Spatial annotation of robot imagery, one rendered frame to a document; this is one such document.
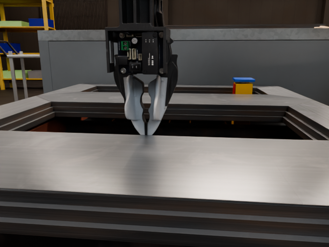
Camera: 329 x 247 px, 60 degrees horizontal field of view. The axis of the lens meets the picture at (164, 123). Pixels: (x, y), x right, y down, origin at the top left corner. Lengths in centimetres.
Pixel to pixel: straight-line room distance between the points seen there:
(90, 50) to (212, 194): 99
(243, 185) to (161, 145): 14
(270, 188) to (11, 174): 25
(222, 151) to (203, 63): 79
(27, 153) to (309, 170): 32
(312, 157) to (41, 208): 29
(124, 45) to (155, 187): 17
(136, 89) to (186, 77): 72
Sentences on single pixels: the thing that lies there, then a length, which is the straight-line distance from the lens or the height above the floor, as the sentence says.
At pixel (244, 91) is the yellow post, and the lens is 91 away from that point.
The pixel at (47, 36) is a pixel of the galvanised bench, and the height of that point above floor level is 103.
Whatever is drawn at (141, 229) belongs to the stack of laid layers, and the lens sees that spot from 25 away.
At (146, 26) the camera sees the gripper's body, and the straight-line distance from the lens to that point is 34.
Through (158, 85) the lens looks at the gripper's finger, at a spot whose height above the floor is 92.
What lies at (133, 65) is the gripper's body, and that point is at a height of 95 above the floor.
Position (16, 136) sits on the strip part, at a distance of 46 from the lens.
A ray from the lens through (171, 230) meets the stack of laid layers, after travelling 25.
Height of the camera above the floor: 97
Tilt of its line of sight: 14 degrees down
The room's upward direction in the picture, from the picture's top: straight up
